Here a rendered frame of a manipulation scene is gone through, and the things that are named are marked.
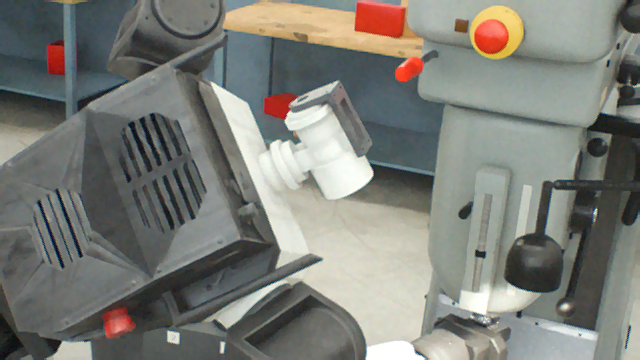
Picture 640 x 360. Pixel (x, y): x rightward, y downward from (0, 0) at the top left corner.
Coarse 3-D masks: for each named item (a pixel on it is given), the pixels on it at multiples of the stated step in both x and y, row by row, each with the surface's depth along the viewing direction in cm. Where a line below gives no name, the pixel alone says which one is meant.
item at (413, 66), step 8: (432, 48) 128; (424, 56) 123; (432, 56) 126; (408, 64) 117; (416, 64) 118; (424, 64) 123; (400, 72) 116; (408, 72) 116; (416, 72) 118; (400, 80) 116
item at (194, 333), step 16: (144, 336) 172; (160, 336) 171; (176, 336) 170; (192, 336) 169; (208, 336) 168; (224, 336) 168; (144, 352) 173; (160, 352) 172; (176, 352) 171; (192, 352) 171; (208, 352) 170
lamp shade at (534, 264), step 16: (528, 240) 120; (544, 240) 120; (512, 256) 121; (528, 256) 119; (544, 256) 119; (560, 256) 120; (512, 272) 121; (528, 272) 119; (544, 272) 119; (560, 272) 120; (528, 288) 120; (544, 288) 120
